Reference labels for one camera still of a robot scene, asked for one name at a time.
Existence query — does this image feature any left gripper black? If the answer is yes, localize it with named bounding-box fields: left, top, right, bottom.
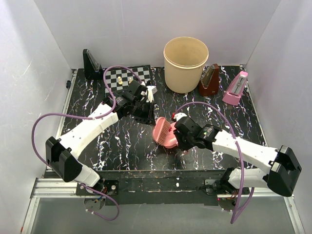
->
left=131, top=99, right=156, bottom=126

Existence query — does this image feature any pink hand brush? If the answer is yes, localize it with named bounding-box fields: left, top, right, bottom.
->
left=152, top=117, right=174, bottom=146

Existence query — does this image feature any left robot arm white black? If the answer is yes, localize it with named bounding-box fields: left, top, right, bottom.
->
left=45, top=80, right=156, bottom=195

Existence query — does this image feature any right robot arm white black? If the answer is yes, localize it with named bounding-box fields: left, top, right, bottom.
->
left=174, top=113, right=302, bottom=197

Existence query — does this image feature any white chess piece left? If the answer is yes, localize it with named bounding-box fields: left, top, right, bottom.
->
left=117, top=76, right=123, bottom=85

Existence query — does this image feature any black grey chessboard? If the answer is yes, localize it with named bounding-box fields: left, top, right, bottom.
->
left=105, top=65, right=152, bottom=92

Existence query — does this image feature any brown metronome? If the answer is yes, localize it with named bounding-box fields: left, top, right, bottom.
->
left=198, top=63, right=219, bottom=97

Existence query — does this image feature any pink metronome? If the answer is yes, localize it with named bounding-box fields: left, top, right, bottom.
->
left=222, top=71, right=248, bottom=106

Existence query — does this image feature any black metronome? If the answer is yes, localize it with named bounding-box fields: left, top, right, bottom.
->
left=82, top=49, right=103, bottom=80

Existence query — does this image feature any beige plastic bucket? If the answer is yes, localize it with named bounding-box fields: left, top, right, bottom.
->
left=163, top=37, right=209, bottom=94

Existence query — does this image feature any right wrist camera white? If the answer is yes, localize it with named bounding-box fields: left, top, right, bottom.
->
left=171, top=112, right=187, bottom=122

